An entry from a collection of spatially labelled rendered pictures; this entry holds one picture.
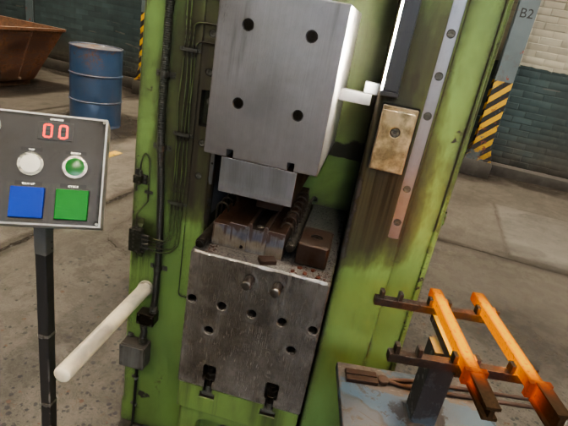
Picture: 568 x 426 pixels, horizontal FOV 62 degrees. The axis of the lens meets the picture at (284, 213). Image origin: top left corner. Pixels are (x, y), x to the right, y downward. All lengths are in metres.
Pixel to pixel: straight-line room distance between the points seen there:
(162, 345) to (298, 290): 0.67
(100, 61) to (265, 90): 4.63
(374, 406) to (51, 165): 0.99
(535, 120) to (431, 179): 5.90
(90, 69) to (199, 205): 4.39
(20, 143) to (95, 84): 4.46
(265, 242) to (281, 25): 0.54
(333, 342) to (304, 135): 0.70
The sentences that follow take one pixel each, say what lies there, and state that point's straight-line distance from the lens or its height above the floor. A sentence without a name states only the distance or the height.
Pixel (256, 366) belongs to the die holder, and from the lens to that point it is 1.40.
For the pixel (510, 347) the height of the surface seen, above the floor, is 0.95.
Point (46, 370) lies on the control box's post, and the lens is 1.71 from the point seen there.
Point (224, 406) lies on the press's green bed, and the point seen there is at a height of 0.42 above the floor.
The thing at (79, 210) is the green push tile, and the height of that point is 1.00.
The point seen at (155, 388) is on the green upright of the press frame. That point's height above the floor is 0.20.
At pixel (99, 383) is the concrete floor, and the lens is 2.22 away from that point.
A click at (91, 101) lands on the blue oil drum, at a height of 0.32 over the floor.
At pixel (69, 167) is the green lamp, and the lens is 1.28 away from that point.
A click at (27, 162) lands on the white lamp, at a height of 1.09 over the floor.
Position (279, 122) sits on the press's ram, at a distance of 1.16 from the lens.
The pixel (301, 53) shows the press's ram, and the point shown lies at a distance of 1.13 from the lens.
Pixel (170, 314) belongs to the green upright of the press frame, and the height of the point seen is 0.54.
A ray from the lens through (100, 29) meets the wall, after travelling 9.01.
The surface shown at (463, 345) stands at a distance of 1.09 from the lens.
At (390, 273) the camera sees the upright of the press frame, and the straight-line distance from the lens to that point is 1.42.
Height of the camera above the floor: 1.51
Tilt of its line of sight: 22 degrees down
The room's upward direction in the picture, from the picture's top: 10 degrees clockwise
